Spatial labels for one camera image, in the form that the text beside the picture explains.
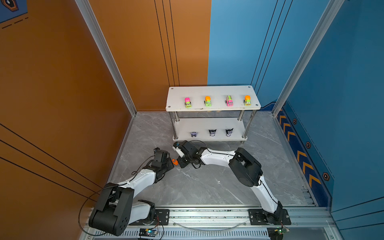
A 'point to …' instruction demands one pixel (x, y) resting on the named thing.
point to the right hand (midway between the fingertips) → (177, 161)
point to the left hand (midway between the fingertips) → (170, 161)
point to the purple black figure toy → (212, 133)
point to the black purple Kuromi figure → (228, 132)
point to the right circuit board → (277, 233)
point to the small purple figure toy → (193, 134)
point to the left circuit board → (148, 232)
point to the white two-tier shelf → (211, 113)
